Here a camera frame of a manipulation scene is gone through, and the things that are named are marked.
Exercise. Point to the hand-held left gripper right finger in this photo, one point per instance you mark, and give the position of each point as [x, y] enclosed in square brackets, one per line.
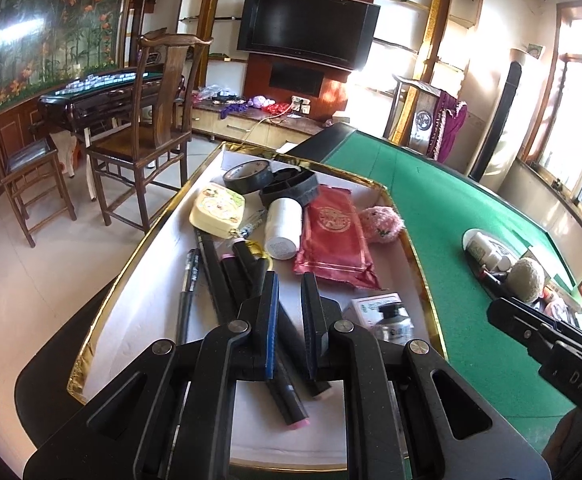
[307, 327]

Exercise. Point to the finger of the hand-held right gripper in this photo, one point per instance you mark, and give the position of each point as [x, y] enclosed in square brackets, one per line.
[508, 317]

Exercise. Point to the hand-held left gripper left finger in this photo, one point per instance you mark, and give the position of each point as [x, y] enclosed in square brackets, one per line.
[271, 325]

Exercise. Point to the black marker pink ends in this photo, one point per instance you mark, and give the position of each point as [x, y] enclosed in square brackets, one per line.
[291, 330]

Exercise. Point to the cream fluffy ball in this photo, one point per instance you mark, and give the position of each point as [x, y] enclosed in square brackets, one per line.
[526, 280]

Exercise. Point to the black stick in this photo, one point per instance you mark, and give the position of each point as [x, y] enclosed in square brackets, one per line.
[216, 275]

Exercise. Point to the round metal table tray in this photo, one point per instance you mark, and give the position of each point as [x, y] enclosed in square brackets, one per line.
[471, 240]

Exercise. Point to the small bottle black cap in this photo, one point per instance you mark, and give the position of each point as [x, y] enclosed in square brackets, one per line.
[396, 325]

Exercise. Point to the red embroidered packet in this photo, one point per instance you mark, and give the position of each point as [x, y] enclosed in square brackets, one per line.
[333, 240]

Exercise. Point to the white gold-rimmed cardboard box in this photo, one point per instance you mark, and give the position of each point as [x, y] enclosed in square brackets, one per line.
[156, 270]

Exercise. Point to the pink plush ball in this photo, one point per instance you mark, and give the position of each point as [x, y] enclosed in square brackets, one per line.
[383, 224]

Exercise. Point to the yellow printed case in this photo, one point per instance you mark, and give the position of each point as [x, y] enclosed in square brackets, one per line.
[217, 207]

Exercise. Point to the black plastic holder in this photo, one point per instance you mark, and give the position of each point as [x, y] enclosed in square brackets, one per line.
[291, 186]

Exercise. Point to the black tape roll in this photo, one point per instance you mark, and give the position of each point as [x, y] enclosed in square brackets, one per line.
[248, 176]

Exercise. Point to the person's right forearm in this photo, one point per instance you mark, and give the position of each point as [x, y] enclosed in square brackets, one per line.
[581, 445]

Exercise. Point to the small white bottle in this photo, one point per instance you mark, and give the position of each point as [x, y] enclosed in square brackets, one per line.
[502, 262]

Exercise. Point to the white bottle green label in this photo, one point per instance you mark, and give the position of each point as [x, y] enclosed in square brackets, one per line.
[482, 248]

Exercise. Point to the window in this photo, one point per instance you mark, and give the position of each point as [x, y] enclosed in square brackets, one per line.
[576, 135]

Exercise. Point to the purple fringed cloth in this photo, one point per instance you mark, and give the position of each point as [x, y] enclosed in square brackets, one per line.
[451, 127]

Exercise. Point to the low wooden television cabinet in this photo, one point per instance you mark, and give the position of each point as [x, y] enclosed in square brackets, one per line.
[251, 127]

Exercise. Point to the standing air conditioner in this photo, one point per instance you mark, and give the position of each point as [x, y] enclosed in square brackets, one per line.
[506, 115]

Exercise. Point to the red cloth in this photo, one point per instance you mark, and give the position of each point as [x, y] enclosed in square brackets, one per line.
[277, 109]

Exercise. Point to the wooden chair round medallion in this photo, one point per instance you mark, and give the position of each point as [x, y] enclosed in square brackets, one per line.
[416, 120]

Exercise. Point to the tall-back wooden chair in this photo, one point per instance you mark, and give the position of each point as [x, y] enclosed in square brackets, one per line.
[141, 145]

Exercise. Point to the purple plush toy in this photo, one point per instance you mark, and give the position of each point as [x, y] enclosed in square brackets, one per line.
[258, 102]

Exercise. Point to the clear plastic bags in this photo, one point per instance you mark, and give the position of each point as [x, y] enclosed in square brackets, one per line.
[218, 94]

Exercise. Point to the dark wooden mahjong table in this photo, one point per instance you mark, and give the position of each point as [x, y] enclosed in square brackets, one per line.
[101, 102]

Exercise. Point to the wooden chair dark seat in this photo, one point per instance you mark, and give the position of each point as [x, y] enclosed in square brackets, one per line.
[26, 160]

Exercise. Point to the black flat television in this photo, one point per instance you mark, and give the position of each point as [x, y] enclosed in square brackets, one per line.
[306, 30]

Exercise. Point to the row of mahjong tiles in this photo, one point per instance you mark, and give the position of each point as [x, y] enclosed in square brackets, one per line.
[91, 82]

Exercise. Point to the gold framed wall shelves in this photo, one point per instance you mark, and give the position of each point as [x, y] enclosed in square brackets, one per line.
[406, 30]
[211, 10]

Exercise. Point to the floral wall painting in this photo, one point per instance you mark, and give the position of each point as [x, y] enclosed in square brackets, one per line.
[56, 25]

